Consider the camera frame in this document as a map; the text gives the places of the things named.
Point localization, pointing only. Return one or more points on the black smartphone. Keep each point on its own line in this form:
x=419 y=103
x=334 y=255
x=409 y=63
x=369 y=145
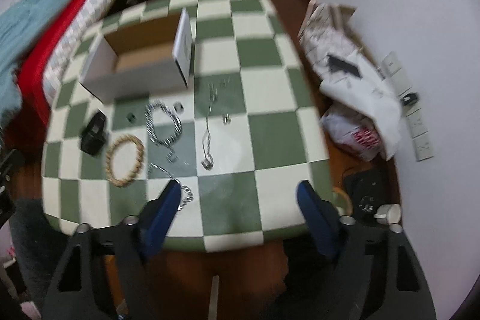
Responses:
x=336 y=64

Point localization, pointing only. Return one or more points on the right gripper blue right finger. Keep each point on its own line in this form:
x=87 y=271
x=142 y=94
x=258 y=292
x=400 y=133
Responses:
x=321 y=218

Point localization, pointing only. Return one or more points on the light blue blanket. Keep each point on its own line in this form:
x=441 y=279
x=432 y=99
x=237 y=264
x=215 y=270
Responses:
x=21 y=25

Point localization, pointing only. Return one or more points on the white ceramic cup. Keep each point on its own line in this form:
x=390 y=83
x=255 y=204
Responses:
x=388 y=214

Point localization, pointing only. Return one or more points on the small silver stud earring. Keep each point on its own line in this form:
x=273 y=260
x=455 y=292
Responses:
x=226 y=119

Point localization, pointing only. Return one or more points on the green white checkered table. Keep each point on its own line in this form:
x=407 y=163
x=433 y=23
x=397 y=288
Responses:
x=241 y=178

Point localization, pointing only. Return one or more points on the white red plastic bag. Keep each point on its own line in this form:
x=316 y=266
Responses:
x=352 y=132

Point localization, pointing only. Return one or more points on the white patterned cloth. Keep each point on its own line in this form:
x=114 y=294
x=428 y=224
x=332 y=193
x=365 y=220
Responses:
x=323 y=32

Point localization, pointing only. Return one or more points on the red blanket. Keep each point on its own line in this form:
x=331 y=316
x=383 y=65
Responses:
x=28 y=77

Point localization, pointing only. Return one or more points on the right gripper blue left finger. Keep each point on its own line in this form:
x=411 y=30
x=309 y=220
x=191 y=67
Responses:
x=157 y=217

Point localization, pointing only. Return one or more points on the argyle patterned mattress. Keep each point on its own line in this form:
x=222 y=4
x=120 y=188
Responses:
x=64 y=36

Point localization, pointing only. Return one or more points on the white wall socket strip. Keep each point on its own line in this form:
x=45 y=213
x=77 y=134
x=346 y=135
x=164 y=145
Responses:
x=400 y=82

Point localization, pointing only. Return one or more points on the black jewelry piece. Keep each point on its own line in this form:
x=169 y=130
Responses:
x=93 y=136

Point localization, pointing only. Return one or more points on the white cardboard box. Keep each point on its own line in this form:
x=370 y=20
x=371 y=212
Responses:
x=148 y=57

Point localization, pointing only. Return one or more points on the black charger plug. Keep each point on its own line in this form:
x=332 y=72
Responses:
x=409 y=100

